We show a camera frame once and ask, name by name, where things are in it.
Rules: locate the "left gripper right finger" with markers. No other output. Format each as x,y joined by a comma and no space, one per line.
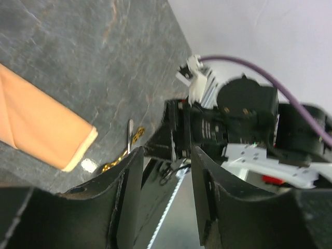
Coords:
232,213

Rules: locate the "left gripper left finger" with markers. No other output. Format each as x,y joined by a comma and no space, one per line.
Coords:
100,213

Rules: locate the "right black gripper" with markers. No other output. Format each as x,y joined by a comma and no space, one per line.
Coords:
184,126

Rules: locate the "gold spoon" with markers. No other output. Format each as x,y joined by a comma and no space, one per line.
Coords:
140,131

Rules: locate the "silver fork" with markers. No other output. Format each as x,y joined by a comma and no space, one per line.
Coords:
129,135

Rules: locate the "peach satin napkin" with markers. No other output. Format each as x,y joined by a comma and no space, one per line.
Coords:
35,123

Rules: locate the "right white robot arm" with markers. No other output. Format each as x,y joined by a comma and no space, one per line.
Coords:
248,128

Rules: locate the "white cable duct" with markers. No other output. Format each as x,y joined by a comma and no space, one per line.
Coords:
180,176

